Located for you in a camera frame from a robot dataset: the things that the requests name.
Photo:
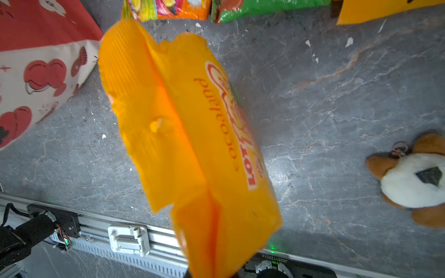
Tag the orange yellow snack bag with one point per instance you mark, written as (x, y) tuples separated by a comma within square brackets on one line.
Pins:
[(191, 144)]

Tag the green corn chip bag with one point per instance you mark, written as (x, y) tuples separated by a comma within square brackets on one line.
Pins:
[(228, 10)]

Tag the colourful orange candy bag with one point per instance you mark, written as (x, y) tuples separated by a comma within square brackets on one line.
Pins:
[(145, 10)]

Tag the strawberry print paper bag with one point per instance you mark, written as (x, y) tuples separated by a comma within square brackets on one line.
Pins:
[(48, 50)]

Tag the large yellow snack bag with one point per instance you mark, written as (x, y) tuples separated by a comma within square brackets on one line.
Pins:
[(360, 11)]

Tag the small brown white plush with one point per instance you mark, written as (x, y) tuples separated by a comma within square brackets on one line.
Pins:
[(414, 178)]

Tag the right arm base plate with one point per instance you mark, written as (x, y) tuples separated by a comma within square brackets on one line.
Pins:
[(270, 266)]

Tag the grey rail bracket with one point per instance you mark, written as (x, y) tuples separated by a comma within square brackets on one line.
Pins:
[(129, 239)]

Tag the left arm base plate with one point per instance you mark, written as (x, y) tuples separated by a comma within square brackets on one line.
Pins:
[(66, 223)]

